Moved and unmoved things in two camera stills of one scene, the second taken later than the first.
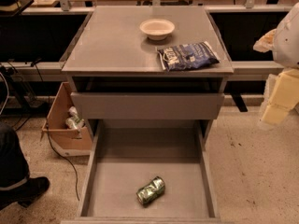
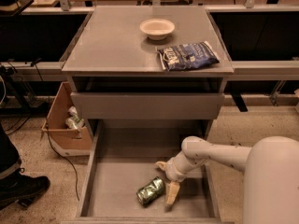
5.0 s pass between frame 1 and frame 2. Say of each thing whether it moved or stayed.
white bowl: stayed
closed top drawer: stayed
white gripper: moved
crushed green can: stayed
